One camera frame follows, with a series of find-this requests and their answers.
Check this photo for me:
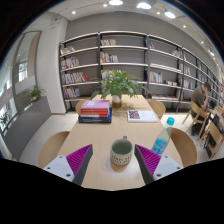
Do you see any dark blue bottom book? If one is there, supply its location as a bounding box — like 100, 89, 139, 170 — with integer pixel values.
78, 108, 112, 123

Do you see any pink red top book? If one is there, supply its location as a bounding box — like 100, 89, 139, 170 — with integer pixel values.
81, 100, 110, 117

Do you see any black bag on chair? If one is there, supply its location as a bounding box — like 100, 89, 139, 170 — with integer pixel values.
212, 115, 223, 132

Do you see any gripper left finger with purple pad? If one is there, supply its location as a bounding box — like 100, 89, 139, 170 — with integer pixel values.
44, 145, 93, 186

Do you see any patterned ceramic mug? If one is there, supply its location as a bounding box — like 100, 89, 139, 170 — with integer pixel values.
110, 136, 133, 166

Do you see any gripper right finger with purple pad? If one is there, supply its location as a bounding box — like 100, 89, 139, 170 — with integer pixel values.
134, 145, 182, 184

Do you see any seated man in brown shirt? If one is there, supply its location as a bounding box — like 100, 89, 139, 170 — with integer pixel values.
191, 82, 211, 135

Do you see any potted plant by window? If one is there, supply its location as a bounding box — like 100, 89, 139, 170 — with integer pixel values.
27, 85, 44, 102

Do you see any clear water bottle blue cap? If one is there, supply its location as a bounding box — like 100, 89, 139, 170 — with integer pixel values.
152, 117, 175, 155

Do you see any small plant lower left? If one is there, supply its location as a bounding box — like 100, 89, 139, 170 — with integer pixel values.
0, 112, 10, 125

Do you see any wooden slatted chair under man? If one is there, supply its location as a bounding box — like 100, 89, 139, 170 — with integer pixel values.
188, 102, 208, 136

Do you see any large wall bookshelf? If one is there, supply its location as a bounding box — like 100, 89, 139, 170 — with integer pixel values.
59, 31, 224, 112

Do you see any wooden chair near left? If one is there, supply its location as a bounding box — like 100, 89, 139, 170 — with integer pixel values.
39, 131, 69, 168

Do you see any wooden chair far left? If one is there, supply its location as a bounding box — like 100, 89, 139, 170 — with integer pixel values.
75, 100, 86, 114

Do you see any green potted plant on table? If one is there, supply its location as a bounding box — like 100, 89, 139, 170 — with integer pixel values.
91, 69, 148, 108

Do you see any wooden slatted chair foreground right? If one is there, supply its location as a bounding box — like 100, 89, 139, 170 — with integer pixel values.
197, 122, 224, 158

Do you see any open white magazine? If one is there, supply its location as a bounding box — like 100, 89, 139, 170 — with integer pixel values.
127, 110, 157, 123

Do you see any wooden chair near right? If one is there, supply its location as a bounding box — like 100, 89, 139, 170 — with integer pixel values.
171, 128, 197, 167

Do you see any wooden chair far right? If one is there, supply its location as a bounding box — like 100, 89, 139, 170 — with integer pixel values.
147, 99, 166, 119

